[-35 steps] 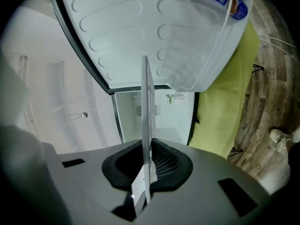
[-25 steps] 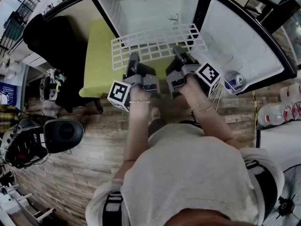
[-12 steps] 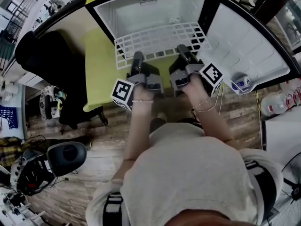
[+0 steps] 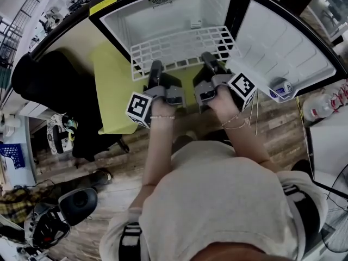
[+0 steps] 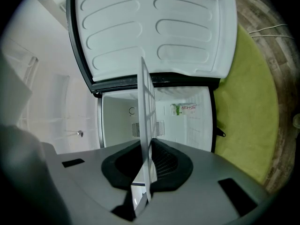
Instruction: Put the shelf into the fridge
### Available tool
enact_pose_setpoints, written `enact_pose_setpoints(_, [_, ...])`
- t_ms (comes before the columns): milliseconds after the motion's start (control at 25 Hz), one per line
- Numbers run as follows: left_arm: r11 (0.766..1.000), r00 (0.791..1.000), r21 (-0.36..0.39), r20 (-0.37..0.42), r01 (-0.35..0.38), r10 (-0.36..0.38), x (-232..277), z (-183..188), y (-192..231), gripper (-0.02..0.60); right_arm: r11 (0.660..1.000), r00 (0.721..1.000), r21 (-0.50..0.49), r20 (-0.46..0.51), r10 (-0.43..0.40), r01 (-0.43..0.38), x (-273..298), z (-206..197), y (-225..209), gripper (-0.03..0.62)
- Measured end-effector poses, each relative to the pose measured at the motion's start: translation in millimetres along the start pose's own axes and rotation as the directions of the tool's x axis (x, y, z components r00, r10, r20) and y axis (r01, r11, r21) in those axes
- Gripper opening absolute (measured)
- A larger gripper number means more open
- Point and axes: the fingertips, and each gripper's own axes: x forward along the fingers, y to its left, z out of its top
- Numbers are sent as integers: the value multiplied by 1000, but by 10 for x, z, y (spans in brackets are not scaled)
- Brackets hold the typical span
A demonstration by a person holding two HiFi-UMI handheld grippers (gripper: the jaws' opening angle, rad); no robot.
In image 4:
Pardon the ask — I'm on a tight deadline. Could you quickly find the black harness strap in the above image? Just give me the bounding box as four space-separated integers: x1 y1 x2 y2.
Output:
282 183 324 244
118 221 142 261

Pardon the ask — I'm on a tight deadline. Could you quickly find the white fridge door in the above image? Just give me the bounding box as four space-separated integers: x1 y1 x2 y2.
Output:
227 0 348 104

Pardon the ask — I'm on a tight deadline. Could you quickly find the person's left forearm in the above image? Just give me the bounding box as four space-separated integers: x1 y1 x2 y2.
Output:
141 115 177 186

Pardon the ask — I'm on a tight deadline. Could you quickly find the teal yellow small item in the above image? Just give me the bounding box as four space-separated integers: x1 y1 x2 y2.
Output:
61 117 79 141

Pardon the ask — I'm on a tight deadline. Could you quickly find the white table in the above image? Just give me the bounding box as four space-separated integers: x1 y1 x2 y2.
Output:
304 118 348 198

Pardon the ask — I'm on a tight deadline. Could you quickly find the black gray helmet rig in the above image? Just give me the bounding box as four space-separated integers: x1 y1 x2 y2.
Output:
24 188 98 250

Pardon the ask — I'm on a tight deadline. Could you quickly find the wrapped water bottle pack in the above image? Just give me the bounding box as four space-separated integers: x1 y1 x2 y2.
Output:
301 79 348 122

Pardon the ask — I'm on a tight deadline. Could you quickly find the green tablecloth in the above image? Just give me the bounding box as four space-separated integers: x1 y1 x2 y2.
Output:
91 41 213 135

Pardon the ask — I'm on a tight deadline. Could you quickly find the black mini fridge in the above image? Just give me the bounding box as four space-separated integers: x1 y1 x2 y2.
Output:
88 0 243 65

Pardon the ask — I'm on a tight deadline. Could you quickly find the person's left hand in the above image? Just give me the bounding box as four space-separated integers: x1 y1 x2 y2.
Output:
150 98 177 119

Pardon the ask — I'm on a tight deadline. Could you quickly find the blue perforated basket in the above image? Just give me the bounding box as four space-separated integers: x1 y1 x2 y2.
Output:
0 143 26 171

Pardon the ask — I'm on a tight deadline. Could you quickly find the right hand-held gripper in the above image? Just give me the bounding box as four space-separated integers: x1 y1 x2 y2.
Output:
192 51 258 114

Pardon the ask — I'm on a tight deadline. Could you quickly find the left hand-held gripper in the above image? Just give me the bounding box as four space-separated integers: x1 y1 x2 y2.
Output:
125 60 188 130

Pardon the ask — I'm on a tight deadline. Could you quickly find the person's beige shirt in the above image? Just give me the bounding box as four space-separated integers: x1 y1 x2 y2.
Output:
99 140 328 261

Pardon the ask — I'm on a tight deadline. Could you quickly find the person's right forearm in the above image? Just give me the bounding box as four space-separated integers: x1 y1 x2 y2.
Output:
221 114 272 165

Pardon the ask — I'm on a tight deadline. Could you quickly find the blue white drink can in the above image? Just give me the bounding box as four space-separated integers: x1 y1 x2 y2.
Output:
269 77 294 99

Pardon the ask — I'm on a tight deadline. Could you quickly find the thin chain bracelet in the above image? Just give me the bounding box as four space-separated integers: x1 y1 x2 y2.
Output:
220 112 243 127

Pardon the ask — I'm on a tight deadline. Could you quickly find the yellow black striped tape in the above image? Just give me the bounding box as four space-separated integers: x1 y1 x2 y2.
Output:
296 96 306 119

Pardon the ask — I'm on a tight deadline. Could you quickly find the white wire fridge shelf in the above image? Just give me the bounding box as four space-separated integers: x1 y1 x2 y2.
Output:
129 25 236 82

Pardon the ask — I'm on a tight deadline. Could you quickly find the black standing fan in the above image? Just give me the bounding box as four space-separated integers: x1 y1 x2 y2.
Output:
312 164 348 252

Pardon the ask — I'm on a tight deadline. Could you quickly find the black white patterned bag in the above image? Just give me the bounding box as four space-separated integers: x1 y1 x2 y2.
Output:
46 113 79 154

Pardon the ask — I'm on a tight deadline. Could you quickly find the white desk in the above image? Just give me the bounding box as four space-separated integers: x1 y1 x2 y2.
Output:
0 102 52 186

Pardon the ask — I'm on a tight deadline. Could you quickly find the thin gold bangle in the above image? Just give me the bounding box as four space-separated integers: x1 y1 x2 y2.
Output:
223 118 250 131

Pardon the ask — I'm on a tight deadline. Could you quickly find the person's right hand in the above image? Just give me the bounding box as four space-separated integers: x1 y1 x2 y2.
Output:
208 85 243 125

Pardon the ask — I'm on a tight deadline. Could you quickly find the black office chair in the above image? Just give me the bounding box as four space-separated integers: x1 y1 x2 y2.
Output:
10 50 130 163

